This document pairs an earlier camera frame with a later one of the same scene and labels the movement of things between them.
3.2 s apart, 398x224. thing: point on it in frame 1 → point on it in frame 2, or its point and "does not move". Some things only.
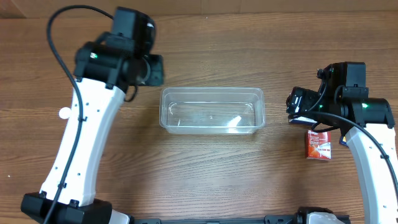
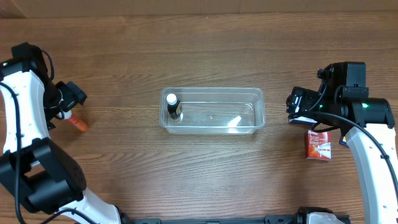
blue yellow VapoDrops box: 342,140 does not move
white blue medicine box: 303,121 does not move
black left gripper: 156,70 → 58,109
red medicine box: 318,145 does not move
